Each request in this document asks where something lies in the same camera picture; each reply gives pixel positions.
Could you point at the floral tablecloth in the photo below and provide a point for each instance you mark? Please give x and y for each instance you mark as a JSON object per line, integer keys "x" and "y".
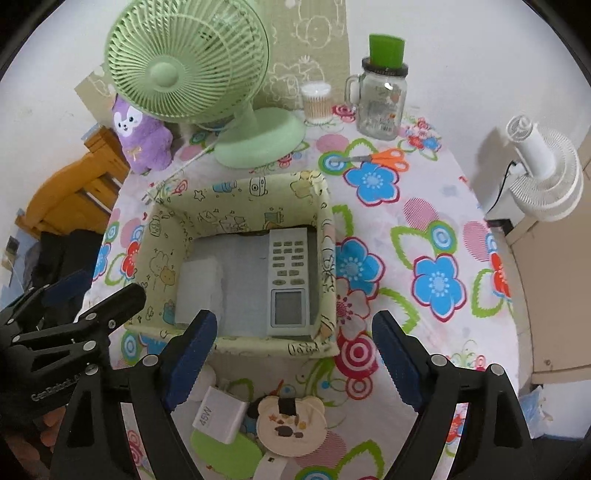
{"x": 415, "y": 221}

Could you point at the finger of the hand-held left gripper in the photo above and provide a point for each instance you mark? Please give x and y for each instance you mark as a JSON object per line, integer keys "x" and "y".
{"x": 117, "y": 302}
{"x": 69, "y": 288}

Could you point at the cotton swab container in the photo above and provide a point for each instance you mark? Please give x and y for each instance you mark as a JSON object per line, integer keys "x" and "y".
{"x": 316, "y": 104}

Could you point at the black clothing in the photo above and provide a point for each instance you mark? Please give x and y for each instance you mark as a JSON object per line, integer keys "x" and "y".
{"x": 60, "y": 249}

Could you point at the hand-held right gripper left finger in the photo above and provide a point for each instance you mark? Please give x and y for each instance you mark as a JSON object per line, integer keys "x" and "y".
{"x": 191, "y": 360}

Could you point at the green desk fan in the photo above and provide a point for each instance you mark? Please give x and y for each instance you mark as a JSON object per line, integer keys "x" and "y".
{"x": 161, "y": 74}

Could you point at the light green flat object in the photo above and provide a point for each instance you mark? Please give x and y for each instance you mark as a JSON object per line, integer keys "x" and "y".
{"x": 226, "y": 457}

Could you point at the white charger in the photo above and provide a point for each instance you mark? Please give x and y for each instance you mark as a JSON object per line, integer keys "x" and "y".
{"x": 217, "y": 415}

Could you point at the bear shaped coaster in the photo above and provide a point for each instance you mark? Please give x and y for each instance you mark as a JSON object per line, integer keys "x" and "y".
{"x": 291, "y": 438}

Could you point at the blue plastic bag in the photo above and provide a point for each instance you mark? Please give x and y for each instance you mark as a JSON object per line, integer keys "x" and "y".
{"x": 535, "y": 410}

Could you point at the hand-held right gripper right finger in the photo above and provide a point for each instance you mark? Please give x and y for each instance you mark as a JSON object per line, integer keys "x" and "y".
{"x": 398, "y": 362}

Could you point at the glass jar mug green lid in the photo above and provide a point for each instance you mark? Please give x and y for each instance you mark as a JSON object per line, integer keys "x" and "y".
{"x": 381, "y": 106}

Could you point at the white fan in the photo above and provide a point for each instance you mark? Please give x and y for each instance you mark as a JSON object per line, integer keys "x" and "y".
{"x": 540, "y": 152}

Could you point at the translucent flat plastic case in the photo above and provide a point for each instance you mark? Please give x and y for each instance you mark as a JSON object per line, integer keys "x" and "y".
{"x": 244, "y": 277}

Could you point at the purple plush toy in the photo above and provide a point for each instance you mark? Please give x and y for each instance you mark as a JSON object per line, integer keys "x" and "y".
{"x": 143, "y": 138}

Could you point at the white remote control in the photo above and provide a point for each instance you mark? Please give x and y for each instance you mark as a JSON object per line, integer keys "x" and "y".
{"x": 288, "y": 258}

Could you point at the orange scissors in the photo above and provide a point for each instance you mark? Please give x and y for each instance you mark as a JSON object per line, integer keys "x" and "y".
{"x": 392, "y": 157}

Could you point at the wooden furniture frame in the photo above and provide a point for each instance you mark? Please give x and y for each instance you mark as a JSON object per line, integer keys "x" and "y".
{"x": 60, "y": 184}

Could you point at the yellow printed fabric storage box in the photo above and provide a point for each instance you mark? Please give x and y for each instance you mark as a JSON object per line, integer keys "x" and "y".
{"x": 240, "y": 189}

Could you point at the small white flat object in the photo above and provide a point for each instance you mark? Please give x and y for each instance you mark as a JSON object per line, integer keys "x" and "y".
{"x": 272, "y": 468}

